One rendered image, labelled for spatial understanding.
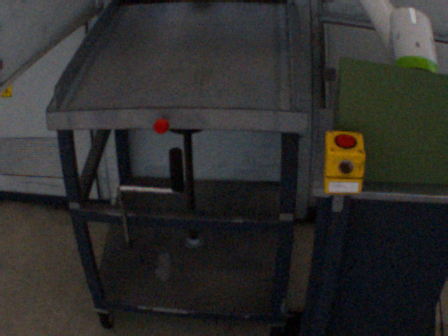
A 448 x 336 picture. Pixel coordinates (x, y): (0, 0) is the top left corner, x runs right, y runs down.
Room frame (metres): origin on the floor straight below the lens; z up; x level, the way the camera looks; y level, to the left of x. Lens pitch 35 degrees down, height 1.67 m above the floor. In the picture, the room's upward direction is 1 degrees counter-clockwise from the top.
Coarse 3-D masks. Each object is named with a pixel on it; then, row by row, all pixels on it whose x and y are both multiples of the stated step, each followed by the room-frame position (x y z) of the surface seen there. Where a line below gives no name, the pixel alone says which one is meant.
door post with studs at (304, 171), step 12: (300, 0) 2.03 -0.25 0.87; (300, 12) 2.03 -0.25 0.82; (300, 24) 2.03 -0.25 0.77; (300, 144) 2.03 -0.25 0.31; (300, 156) 2.03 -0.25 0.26; (300, 168) 2.03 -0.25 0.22; (300, 180) 2.03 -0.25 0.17; (300, 192) 2.03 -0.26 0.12; (300, 204) 2.03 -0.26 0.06; (300, 216) 2.03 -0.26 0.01
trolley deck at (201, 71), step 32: (128, 32) 1.84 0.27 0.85; (160, 32) 1.81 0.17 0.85; (192, 32) 1.80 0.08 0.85; (224, 32) 1.79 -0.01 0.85; (256, 32) 1.79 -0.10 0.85; (96, 64) 1.64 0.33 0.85; (128, 64) 1.62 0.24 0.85; (160, 64) 1.60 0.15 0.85; (192, 64) 1.59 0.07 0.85; (224, 64) 1.58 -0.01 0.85; (256, 64) 1.58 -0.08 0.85; (96, 96) 1.46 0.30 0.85; (128, 96) 1.44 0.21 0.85; (160, 96) 1.43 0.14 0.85; (192, 96) 1.43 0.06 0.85; (224, 96) 1.42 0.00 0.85; (256, 96) 1.42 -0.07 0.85; (64, 128) 1.41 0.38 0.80; (96, 128) 1.40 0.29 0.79; (128, 128) 1.39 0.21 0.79; (192, 128) 1.38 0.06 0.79; (224, 128) 1.37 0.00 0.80; (256, 128) 1.36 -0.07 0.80; (288, 128) 1.36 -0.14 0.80
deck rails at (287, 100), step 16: (112, 0) 2.00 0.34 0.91; (288, 0) 1.91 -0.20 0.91; (112, 16) 1.99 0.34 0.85; (288, 16) 1.76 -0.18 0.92; (96, 32) 1.81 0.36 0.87; (288, 32) 1.79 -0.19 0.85; (80, 48) 1.64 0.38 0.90; (96, 48) 1.74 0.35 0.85; (288, 48) 1.67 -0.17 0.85; (80, 64) 1.64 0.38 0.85; (288, 64) 1.58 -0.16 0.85; (64, 80) 1.49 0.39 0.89; (80, 80) 1.55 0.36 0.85; (288, 80) 1.49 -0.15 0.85; (64, 96) 1.47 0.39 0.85; (288, 96) 1.41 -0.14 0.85
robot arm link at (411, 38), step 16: (400, 16) 1.46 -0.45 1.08; (416, 16) 1.45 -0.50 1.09; (400, 32) 1.43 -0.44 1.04; (416, 32) 1.42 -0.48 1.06; (432, 32) 1.46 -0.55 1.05; (400, 48) 1.41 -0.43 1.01; (416, 48) 1.38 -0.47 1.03; (432, 48) 1.40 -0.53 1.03; (400, 64) 1.39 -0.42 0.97; (416, 64) 1.35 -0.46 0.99; (432, 64) 1.36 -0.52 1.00
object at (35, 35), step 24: (0, 0) 1.62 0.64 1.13; (24, 0) 1.72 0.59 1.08; (48, 0) 1.84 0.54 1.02; (72, 0) 1.96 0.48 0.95; (0, 24) 1.59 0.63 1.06; (24, 24) 1.72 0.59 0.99; (48, 24) 1.84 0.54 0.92; (72, 24) 1.96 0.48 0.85; (0, 48) 1.61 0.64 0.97; (24, 48) 1.72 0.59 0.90; (48, 48) 1.80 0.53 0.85; (0, 72) 1.59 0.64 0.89
